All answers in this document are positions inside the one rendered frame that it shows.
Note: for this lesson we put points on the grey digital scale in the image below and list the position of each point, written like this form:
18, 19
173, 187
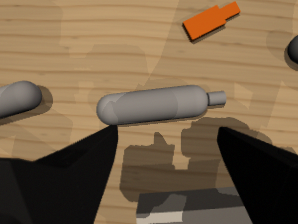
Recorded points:
202, 206

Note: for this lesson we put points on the silver co2 cylinder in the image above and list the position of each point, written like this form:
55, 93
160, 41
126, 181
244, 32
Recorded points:
156, 104

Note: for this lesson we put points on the grey gas cylinder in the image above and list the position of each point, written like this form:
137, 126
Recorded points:
292, 49
19, 97

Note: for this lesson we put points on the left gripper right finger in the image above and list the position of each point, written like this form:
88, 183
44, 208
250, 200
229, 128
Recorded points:
265, 176

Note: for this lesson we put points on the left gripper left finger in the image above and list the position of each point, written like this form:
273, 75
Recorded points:
67, 191

